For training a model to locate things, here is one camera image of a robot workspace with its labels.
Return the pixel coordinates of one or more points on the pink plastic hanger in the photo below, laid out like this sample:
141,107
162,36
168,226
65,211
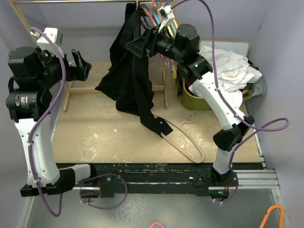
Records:
165,60

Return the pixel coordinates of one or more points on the grey cloth behind basket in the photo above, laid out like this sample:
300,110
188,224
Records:
259,87

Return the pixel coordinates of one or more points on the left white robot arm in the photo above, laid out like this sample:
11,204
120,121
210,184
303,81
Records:
35,72

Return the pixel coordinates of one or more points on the green laundry basket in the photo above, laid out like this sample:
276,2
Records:
189,100

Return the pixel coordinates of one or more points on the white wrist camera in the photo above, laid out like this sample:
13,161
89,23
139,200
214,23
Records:
55,36
167,16

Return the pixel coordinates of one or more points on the yellow plastic hanger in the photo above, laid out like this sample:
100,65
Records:
169,28

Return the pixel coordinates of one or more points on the black shirt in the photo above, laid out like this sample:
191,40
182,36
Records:
127,82

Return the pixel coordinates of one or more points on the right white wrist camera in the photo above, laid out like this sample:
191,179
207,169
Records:
167,16

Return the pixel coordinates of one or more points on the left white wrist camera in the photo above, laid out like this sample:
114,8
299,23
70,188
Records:
55,36

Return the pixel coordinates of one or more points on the tan hanger on table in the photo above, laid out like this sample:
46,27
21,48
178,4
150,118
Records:
189,139

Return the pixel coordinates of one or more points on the pink hanger on floor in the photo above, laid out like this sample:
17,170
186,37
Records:
157,224

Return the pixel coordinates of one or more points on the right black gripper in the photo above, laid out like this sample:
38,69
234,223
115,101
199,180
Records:
148,41

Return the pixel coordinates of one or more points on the blue plastic hanger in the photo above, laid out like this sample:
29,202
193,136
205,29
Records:
151,9

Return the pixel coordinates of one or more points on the teal plastic hanger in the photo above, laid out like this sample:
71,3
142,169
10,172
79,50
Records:
160,3

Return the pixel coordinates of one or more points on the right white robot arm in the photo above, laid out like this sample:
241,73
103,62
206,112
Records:
199,73

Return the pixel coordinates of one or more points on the wooden clothes rack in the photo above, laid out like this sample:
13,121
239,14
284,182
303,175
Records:
69,85

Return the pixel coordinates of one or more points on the white shirt pile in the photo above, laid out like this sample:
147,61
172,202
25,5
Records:
233,74

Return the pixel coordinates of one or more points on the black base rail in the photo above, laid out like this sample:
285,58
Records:
157,178

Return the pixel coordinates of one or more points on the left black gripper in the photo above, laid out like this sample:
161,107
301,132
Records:
80,71

